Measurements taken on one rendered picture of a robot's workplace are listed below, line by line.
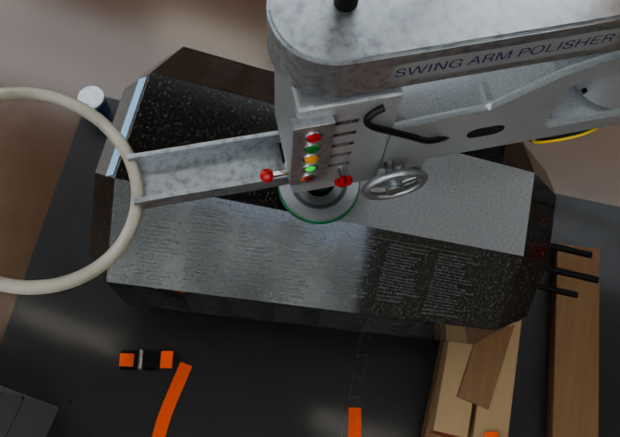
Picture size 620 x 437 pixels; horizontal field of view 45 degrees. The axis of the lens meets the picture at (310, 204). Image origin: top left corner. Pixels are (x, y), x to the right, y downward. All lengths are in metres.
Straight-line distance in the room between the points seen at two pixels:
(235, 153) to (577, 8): 0.86
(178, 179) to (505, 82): 0.77
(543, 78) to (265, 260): 0.95
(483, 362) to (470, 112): 1.26
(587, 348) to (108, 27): 2.26
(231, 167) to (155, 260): 0.49
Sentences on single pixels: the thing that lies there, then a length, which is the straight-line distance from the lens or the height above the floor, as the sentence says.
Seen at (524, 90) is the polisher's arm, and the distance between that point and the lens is 1.55.
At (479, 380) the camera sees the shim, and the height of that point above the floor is 0.21.
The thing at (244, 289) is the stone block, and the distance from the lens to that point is 2.16.
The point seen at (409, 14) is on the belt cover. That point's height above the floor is 1.69.
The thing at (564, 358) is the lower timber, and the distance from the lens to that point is 2.86.
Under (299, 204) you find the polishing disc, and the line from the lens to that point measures 1.97.
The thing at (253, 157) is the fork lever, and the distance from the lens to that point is 1.80.
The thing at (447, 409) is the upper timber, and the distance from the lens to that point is 2.60.
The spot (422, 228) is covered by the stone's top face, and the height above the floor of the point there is 0.82.
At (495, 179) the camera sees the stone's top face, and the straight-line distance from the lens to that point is 2.14.
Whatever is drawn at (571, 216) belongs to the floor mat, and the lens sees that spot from 3.09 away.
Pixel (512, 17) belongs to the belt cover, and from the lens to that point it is 1.31.
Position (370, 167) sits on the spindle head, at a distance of 1.66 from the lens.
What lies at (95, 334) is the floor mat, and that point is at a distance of 2.83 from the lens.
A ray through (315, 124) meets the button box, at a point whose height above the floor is 1.51.
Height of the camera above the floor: 2.73
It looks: 70 degrees down
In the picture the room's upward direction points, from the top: 7 degrees clockwise
